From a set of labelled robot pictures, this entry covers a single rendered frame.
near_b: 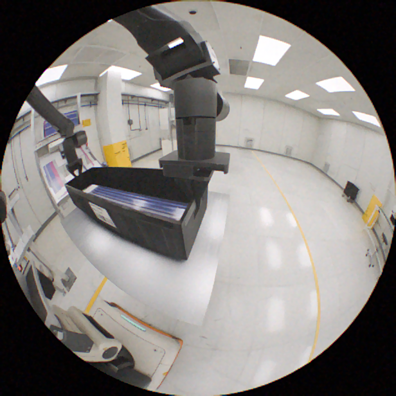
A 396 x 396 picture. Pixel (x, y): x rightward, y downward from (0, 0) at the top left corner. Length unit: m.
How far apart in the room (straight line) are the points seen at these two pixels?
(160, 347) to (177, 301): 0.61
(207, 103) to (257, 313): 1.21
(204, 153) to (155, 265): 0.26
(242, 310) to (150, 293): 0.92
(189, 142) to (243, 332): 1.16
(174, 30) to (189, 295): 0.40
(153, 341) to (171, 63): 0.98
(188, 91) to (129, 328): 0.97
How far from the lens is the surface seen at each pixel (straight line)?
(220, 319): 1.08
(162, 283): 0.28
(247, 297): 1.14
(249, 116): 6.80
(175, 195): 0.35
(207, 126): 0.15
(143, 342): 0.87
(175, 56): 0.19
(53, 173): 1.56
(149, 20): 0.19
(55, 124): 0.59
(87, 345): 0.46
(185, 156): 0.16
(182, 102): 0.15
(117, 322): 0.93
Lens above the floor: 1.06
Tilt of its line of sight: 35 degrees down
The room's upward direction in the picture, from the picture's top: straight up
